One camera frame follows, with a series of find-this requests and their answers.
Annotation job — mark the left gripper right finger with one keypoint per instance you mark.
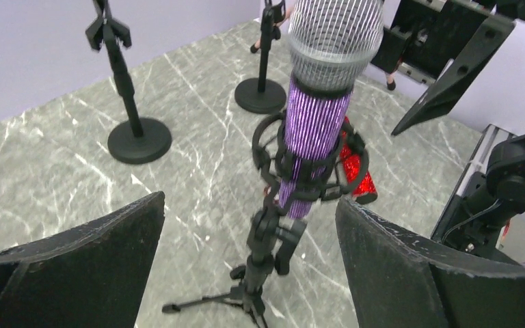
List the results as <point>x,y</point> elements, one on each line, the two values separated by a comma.
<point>399,278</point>

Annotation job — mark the purple glitter microphone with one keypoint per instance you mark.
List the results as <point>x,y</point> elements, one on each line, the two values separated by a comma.
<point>331,44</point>

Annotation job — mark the red glitter microphone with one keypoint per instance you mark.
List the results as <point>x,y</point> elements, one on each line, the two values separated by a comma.
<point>365,193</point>

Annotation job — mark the black round-base clip stand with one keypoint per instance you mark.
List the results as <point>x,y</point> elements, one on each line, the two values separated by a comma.
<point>138,140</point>

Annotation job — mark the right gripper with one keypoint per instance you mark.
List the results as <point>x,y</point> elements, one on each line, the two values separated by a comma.
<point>426,36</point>

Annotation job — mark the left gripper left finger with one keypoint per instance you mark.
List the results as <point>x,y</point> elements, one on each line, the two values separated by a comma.
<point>92,275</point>

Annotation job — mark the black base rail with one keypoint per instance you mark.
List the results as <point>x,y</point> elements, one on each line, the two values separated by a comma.
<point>490,193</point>

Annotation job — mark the black round-base mic stand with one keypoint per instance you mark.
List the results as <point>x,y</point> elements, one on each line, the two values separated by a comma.
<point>262,95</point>

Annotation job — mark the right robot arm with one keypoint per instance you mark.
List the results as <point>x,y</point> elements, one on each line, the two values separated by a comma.
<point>446,45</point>

